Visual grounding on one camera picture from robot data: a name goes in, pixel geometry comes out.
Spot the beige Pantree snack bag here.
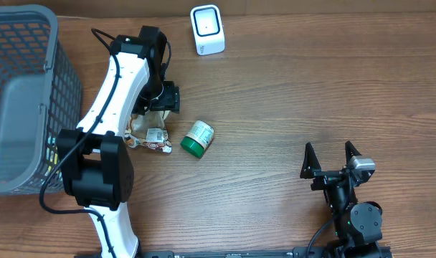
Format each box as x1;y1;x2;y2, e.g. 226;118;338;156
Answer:
123;111;172;153

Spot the white barcode scanner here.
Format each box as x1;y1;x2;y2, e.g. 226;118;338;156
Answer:
190;4;225;56

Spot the teal snack packet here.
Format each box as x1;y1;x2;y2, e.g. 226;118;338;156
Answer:
45;133;59;177

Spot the green lid white jar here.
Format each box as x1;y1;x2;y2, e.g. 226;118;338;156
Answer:
180;120;215;158

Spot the dark grey plastic basket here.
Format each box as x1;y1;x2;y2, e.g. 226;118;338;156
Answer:
0;4;82;196

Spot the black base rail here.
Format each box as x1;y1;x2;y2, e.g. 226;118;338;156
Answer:
136;247;393;258

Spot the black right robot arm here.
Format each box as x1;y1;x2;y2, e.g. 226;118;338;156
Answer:
300;141;386;257

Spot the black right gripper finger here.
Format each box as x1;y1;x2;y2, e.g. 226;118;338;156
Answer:
345;141;361;167
300;142;321;179

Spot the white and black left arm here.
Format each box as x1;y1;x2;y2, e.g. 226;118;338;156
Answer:
56;26;180;257

